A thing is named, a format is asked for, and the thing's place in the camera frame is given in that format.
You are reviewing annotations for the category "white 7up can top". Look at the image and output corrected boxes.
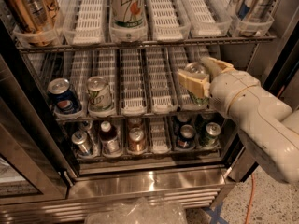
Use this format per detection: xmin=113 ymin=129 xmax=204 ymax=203
xmin=109 ymin=0 xmax=144 ymax=29

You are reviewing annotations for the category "white green soda can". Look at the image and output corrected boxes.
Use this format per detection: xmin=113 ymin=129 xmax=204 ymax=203
xmin=87 ymin=76 xmax=112 ymax=112

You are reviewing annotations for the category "gold can top shelf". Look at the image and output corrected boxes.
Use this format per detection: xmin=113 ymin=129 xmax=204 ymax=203
xmin=4 ymin=0 xmax=60 ymax=47

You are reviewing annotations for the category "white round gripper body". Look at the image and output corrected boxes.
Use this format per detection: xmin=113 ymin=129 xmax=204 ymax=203
xmin=209 ymin=70 xmax=261 ymax=118

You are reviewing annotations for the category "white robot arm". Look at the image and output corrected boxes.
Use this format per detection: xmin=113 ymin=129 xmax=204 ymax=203
xmin=178 ymin=57 xmax=299 ymax=184

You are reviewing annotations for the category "silver can bottom left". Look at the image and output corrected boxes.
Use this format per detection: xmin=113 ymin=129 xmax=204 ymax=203
xmin=71 ymin=131 xmax=92 ymax=156

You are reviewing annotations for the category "green can bottom front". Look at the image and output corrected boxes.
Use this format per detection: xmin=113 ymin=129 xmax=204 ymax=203
xmin=200 ymin=122 xmax=221 ymax=147

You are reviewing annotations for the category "silver blue can top right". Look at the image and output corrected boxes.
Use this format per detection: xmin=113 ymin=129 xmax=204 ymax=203
xmin=227 ymin=0 xmax=274 ymax=22

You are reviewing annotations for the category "stainless steel fridge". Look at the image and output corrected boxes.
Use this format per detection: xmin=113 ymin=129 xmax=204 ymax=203
xmin=1 ymin=0 xmax=299 ymax=224

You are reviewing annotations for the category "blue tape cross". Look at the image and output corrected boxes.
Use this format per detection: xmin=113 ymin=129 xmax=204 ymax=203
xmin=203 ymin=203 xmax=229 ymax=224

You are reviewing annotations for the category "blue pepsi can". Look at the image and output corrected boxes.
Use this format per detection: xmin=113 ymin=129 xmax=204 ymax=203
xmin=48 ymin=78 xmax=81 ymax=114

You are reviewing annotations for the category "copper can bottom front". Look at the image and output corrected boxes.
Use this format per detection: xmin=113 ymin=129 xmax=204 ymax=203
xmin=128 ymin=128 xmax=146 ymax=152

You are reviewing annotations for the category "dark bottle white cap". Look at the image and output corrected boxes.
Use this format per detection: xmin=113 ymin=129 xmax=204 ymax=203
xmin=99 ymin=121 xmax=120 ymax=154

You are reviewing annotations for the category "blue can bottom front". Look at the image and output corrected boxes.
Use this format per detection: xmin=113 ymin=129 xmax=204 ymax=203
xmin=176 ymin=124 xmax=195 ymax=149

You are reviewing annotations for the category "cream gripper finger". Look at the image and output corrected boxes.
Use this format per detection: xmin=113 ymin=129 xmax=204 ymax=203
xmin=177 ymin=69 xmax=210 ymax=98
xmin=201 ymin=56 xmax=235 ymax=78

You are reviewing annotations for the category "fridge glass door left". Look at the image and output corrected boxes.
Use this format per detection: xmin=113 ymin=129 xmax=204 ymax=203
xmin=0 ymin=21 xmax=77 ymax=204

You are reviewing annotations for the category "orange cable on floor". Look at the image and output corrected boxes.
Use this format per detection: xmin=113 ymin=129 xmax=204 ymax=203
xmin=243 ymin=173 xmax=256 ymax=224

